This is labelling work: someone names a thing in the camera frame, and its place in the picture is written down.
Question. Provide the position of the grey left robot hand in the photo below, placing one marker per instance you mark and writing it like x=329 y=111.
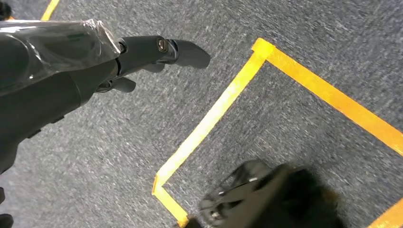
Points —
x=47 y=78

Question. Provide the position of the yellow floor tape rectangle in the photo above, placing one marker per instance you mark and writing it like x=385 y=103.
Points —
x=219 y=104

